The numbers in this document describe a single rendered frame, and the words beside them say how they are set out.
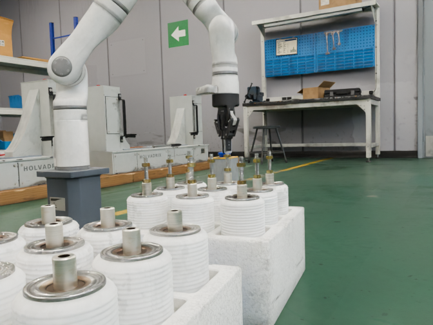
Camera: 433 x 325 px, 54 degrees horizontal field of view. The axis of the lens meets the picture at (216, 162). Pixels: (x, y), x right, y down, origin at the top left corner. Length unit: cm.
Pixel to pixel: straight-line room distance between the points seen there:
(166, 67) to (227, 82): 612
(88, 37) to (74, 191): 42
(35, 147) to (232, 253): 251
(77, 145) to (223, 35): 50
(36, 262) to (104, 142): 302
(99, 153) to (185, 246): 303
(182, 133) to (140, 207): 362
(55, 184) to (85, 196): 9
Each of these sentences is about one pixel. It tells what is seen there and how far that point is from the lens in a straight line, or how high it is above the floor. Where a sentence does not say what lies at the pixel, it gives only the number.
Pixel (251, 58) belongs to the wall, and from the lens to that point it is 646.
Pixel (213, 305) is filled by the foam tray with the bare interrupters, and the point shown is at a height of 17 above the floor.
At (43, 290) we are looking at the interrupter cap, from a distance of 44.
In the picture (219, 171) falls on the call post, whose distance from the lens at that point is 133.
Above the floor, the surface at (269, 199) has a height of 23.
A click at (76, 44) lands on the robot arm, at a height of 64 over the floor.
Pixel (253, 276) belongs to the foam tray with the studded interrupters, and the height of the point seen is 11.
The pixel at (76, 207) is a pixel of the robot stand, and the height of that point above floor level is 20.
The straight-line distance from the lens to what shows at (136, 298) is 51.
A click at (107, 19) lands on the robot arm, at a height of 71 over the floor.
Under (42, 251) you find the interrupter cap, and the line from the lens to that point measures 57.
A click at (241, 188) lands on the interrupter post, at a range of 90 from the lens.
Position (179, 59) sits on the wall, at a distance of 711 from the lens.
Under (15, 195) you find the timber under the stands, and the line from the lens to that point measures 286.
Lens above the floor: 39
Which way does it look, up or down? 4 degrees down
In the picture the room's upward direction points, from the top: 2 degrees counter-clockwise
